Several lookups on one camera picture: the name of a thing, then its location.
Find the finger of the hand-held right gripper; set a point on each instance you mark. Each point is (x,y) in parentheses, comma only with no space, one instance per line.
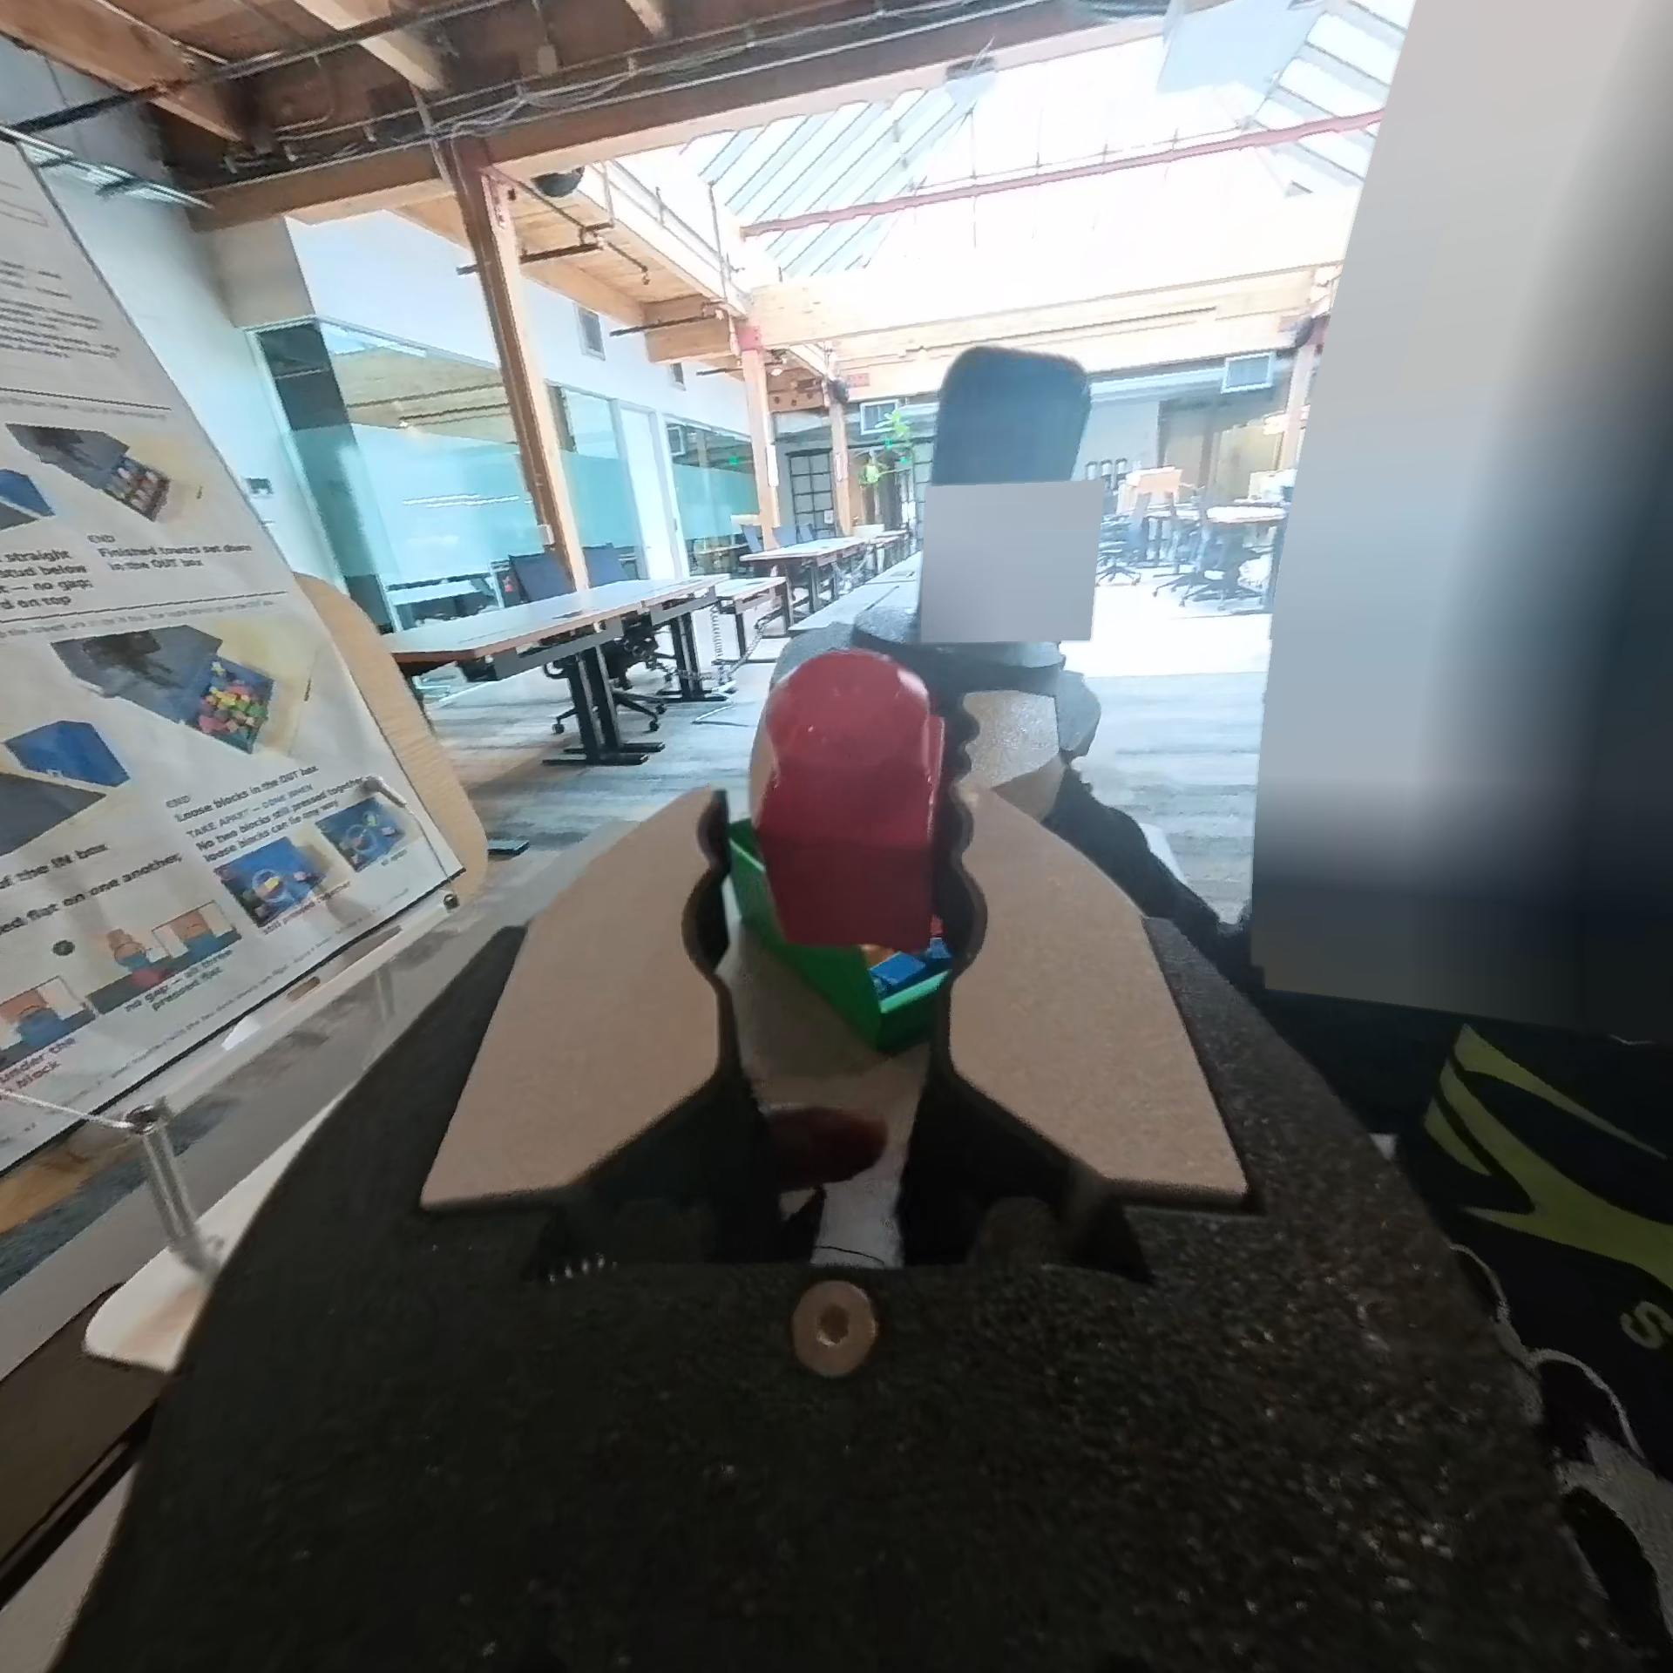
(1013,750)

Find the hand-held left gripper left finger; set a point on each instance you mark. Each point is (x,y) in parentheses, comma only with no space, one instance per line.
(589,1019)

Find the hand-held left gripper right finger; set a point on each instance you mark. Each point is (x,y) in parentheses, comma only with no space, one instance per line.
(1098,1031)

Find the red mega block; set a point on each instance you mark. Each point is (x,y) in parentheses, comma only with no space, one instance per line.
(849,810)

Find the pile of blocks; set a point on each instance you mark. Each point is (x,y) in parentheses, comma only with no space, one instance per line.
(903,974)

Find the green plastic bin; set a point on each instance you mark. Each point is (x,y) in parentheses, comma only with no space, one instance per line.
(812,974)

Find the person's left hand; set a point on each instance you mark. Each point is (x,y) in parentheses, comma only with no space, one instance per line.
(832,1143)

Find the hanging green plant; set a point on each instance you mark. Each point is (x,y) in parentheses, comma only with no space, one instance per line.
(889,438)

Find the wooden desk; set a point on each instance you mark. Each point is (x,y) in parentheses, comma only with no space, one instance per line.
(563,621)
(818,555)

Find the blue office chair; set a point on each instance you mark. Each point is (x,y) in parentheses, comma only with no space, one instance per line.
(537,575)
(608,561)

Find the instruction poster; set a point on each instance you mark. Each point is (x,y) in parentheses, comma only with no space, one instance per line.
(158,784)

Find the white poster stand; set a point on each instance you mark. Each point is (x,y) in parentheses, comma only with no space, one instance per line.
(158,1292)

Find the black dome camera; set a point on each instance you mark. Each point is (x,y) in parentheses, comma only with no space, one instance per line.
(559,183)

